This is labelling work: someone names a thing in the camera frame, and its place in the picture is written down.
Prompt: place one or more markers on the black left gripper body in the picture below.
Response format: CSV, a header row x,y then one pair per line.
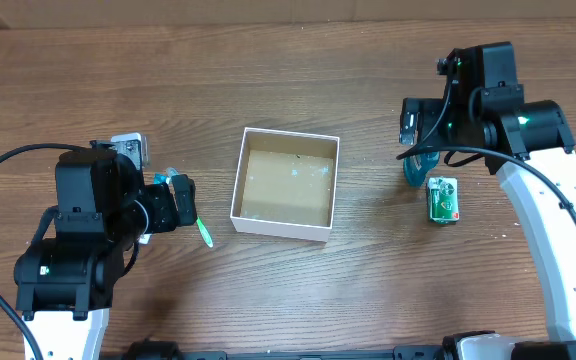
x,y
159,212

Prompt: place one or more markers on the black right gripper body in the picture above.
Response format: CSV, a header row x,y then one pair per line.
x,y
430,110

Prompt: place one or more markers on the blue mouthwash bottle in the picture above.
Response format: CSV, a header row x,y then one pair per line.
x,y
416,167

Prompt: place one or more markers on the green floss pack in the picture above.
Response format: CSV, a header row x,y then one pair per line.
x,y
442,200

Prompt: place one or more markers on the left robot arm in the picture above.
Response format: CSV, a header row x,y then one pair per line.
x,y
66,277

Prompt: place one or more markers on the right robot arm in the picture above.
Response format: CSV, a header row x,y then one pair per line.
x,y
529,147

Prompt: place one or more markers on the green toothbrush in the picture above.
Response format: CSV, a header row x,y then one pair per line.
x,y
205,234

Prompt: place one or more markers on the teal toothpaste tube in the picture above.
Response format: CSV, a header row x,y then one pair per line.
x,y
161,179

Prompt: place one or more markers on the white cardboard box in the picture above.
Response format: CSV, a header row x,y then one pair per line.
x,y
285,184

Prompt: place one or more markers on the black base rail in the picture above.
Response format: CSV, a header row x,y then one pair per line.
x,y
313,354

